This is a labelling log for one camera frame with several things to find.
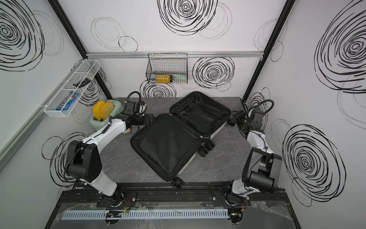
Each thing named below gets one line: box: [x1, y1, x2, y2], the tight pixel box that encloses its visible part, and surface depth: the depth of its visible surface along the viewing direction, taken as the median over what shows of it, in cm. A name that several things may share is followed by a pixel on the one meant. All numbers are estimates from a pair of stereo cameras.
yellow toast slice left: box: [92, 100, 106, 120], surface depth 88 cm
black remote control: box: [72, 77, 92, 88], surface depth 82 cm
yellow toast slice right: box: [101, 101, 115, 121], surface depth 88 cm
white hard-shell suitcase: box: [130, 91, 232, 183], surface depth 92 cm
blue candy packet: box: [56, 91, 80, 111], surface depth 72 cm
